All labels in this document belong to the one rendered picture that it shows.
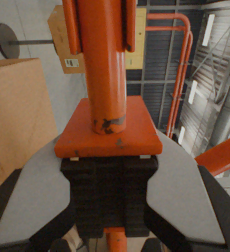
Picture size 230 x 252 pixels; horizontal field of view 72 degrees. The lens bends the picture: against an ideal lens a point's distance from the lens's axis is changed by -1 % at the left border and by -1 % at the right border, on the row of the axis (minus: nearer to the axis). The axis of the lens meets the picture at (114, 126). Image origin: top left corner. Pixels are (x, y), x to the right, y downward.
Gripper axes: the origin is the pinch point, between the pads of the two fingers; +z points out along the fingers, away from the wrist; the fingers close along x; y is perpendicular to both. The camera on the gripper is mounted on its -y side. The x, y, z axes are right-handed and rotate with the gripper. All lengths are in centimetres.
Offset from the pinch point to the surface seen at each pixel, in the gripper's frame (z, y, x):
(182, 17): 741, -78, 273
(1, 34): 187, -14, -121
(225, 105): 462, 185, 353
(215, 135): 467, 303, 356
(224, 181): 102, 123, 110
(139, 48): 723, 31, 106
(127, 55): 725, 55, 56
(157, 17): 741, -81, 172
